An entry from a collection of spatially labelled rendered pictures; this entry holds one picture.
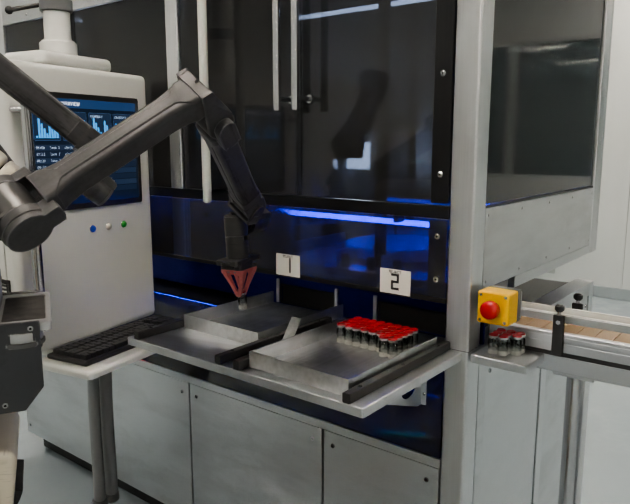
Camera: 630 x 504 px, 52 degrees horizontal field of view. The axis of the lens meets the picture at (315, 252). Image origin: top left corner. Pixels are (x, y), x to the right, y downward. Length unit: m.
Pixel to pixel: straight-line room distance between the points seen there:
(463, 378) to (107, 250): 1.07
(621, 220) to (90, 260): 4.92
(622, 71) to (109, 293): 4.95
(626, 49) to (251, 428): 4.87
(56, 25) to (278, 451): 1.34
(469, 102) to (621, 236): 4.74
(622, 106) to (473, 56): 4.67
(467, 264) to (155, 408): 1.30
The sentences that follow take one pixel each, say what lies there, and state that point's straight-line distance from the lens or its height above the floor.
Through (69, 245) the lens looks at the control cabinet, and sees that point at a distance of 1.87.
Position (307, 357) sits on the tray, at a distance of 1.44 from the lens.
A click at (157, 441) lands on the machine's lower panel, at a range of 2.41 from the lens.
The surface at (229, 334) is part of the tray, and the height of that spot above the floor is 0.89.
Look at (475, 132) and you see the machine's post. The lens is 1.44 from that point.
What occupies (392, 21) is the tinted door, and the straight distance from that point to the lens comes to 1.57.
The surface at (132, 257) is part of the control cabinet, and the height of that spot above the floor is 1.00.
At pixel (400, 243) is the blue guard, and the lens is 1.54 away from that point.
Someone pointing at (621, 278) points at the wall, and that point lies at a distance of 6.16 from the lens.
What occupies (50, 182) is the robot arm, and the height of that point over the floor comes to 1.29.
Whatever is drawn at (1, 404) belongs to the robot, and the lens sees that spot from 1.27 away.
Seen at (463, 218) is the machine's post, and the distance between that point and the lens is 1.46.
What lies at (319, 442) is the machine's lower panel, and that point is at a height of 0.54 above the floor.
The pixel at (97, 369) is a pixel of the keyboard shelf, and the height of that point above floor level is 0.80.
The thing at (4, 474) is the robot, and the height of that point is 0.76.
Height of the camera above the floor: 1.35
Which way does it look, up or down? 10 degrees down
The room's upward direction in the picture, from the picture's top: straight up
